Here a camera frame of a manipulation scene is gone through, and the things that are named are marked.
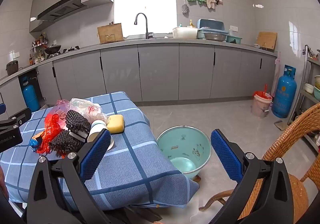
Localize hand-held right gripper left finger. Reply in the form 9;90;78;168
26;129;112;224

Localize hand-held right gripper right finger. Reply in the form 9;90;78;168
210;129;294;224

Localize white paper cup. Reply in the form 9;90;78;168
87;119;109;143

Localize yellow sponge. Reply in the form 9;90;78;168
107;114;125;134

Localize green enamel basin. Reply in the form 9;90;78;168
156;126;212;180

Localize pink plastic bag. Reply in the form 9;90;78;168
53;99;72;118

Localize pink trash bucket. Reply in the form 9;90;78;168
251;90;273;119

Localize blue gas cylinder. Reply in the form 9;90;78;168
272;64;298;119
21;76;41;112

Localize red plastic wrapper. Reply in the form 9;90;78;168
37;113;62;155

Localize blue checked tablecloth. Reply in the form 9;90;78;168
0;92;200;212

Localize dark cooking pot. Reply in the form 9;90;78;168
6;60;20;76

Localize white printed plastic packet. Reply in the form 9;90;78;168
69;98;109;124

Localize red bin liner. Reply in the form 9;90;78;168
253;84;273;101

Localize spice rack with bottles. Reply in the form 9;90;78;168
29;32;49;65

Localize black wok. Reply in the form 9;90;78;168
44;45;62;55

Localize wicker chair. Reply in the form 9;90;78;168
199;103;320;221

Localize gas stove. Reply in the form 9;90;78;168
47;45;81;59

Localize metal shelf rack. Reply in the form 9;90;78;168
287;45;320;152

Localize grey kitchen counter cabinets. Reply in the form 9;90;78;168
0;36;279;120

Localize black range hood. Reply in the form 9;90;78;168
37;0;88;22

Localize green plastic tray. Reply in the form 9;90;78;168
225;35;243;44

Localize metal bowl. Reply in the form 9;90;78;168
203;32;227;41

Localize wooden cutting board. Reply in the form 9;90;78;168
255;31;278;50
97;23;124;44

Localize white plastic container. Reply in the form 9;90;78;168
172;27;199;39

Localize blue dish rack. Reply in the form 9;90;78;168
196;19;229;40

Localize dark curved faucet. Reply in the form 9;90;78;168
134;13;154;39

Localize grey hanging duster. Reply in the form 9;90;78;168
181;0;190;16

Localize pink rubber gloves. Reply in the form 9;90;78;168
206;0;223;10

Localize bright window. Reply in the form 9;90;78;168
113;0;178;37

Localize pink mop handle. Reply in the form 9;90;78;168
274;51;282;98

